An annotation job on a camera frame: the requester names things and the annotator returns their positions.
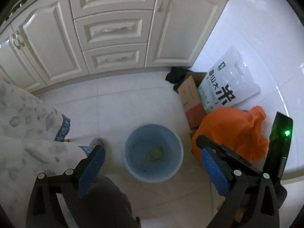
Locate black tracker with green light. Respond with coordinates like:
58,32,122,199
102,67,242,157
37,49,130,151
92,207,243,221
263,112,293,186

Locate cream lower kitchen cabinets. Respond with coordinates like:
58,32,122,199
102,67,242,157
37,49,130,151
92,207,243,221
1,0,229,92

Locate trash inside bucket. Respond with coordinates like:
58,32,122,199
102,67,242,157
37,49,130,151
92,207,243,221
140,147,164,168

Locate white rice bag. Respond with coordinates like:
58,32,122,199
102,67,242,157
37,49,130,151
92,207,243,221
198,46,261,113

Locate orange plastic bag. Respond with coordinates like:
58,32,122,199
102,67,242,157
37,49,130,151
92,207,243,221
192,105,269,167

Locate light blue trash bucket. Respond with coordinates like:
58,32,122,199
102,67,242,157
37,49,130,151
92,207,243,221
122,124,184,183

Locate black cloth on floor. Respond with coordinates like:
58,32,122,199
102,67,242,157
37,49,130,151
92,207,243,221
165,67,191,93

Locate white floral tablecloth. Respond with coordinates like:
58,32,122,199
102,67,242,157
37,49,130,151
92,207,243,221
1,79,92,227

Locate brown cardboard box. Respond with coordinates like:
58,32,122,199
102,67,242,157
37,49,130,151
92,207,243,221
177,72,207,130

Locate grey shoe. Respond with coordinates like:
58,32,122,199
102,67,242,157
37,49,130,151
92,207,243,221
89,137,106,155

